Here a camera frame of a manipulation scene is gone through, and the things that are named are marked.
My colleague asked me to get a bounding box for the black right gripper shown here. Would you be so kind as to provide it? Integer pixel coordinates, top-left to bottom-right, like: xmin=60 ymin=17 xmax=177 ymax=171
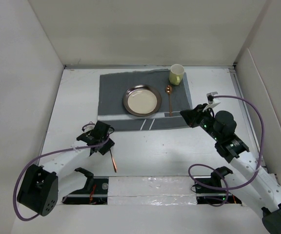
xmin=179 ymin=103 xmax=221 ymax=142

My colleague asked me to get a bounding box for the copper spoon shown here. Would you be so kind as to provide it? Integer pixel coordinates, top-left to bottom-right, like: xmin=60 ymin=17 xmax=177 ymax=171
xmin=165 ymin=85 xmax=173 ymax=117

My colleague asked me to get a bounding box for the copper fork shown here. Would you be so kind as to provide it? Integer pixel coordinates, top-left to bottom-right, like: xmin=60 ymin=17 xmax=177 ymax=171
xmin=109 ymin=149 xmax=118 ymax=173

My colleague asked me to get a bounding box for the pale green mug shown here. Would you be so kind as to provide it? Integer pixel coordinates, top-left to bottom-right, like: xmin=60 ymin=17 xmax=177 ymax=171
xmin=169 ymin=64 xmax=185 ymax=85

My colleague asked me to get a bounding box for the grey striped cloth placemat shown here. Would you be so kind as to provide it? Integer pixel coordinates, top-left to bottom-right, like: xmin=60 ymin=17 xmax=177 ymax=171
xmin=98 ymin=69 xmax=192 ymax=132

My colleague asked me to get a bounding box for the dark rimmed cream plate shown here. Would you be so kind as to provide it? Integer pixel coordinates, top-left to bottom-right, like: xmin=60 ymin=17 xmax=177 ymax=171
xmin=123 ymin=85 xmax=162 ymax=117

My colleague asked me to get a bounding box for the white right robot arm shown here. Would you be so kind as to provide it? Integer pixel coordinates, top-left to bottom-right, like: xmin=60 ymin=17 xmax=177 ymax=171
xmin=180 ymin=104 xmax=281 ymax=234

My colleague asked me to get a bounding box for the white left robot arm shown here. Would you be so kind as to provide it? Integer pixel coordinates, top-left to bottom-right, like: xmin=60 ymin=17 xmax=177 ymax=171
xmin=12 ymin=121 xmax=115 ymax=221

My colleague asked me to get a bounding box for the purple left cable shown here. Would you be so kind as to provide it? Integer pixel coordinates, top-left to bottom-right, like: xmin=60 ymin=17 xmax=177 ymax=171
xmin=13 ymin=123 xmax=114 ymax=222

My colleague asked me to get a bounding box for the purple cable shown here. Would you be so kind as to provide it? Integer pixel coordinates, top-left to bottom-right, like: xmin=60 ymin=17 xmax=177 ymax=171
xmin=188 ymin=95 xmax=265 ymax=207
xmin=13 ymin=123 xmax=114 ymax=222

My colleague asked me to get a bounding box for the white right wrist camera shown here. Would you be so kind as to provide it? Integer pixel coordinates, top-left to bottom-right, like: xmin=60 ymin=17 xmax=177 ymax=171
xmin=203 ymin=92 xmax=221 ymax=112

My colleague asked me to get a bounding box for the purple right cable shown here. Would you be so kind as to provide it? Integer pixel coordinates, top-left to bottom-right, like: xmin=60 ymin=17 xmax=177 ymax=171
xmin=188 ymin=95 xmax=265 ymax=207

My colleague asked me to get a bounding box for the metal table edge rail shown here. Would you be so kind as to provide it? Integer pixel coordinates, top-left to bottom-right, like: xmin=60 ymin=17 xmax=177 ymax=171
xmin=229 ymin=63 xmax=277 ymax=175

